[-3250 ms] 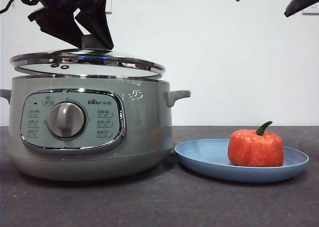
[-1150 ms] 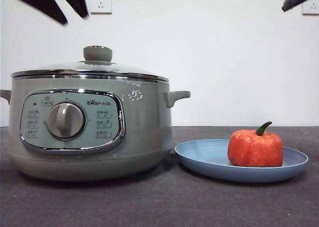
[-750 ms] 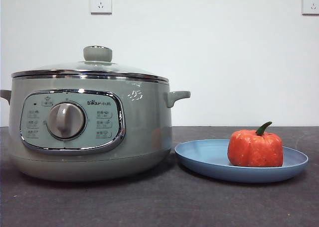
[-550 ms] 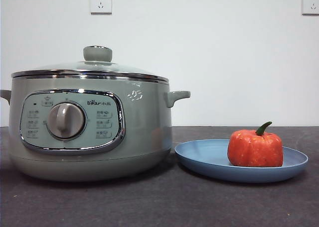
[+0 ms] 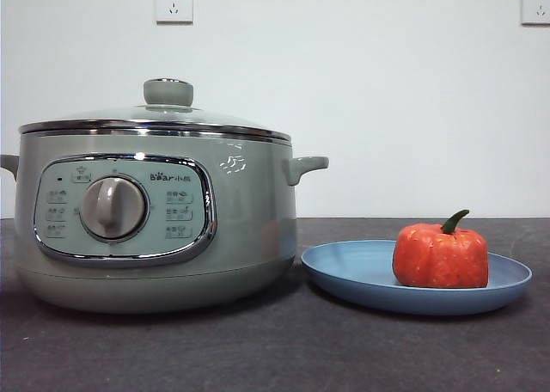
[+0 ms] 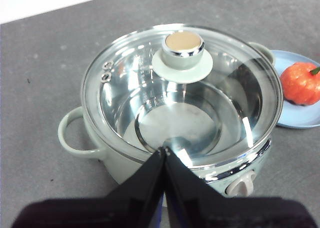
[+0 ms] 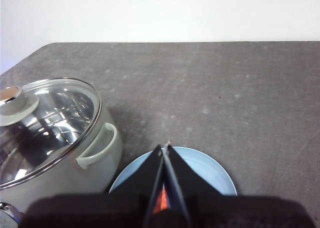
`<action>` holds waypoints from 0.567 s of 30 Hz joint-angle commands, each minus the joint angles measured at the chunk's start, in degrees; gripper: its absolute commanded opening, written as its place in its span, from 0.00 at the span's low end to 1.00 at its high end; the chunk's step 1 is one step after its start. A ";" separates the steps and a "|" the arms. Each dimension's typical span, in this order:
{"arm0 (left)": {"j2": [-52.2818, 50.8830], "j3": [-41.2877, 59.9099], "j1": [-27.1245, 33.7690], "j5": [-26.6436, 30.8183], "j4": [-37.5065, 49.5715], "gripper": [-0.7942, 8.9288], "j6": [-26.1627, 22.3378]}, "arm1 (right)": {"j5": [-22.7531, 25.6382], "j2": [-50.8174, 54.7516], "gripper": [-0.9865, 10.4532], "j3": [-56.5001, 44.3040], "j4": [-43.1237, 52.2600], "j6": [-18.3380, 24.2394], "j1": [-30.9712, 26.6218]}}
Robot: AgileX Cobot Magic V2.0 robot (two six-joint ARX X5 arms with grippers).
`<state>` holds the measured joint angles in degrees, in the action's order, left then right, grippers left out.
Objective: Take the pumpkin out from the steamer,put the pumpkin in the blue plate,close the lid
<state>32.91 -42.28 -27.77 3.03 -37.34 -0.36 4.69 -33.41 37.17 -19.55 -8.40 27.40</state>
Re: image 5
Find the orange pumpkin with green stem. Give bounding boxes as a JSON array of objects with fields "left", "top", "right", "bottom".
[{"left": 392, "top": 209, "right": 490, "bottom": 289}]

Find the glass lid with round knob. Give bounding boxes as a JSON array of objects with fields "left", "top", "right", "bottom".
[{"left": 19, "top": 77, "right": 292, "bottom": 144}]

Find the white wall socket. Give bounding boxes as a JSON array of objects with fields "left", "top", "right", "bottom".
[
  {"left": 520, "top": 0, "right": 550, "bottom": 27},
  {"left": 155, "top": 0, "right": 194, "bottom": 26}
]

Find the grey steamer dial knob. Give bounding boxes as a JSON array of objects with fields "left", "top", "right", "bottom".
[{"left": 80, "top": 176, "right": 150, "bottom": 242}]

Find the pale green electric steamer pot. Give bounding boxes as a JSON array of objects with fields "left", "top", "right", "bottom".
[{"left": 0, "top": 127, "right": 330, "bottom": 315}]

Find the blue round plate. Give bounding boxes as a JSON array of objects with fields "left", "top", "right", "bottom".
[{"left": 300, "top": 239, "right": 533, "bottom": 316}]

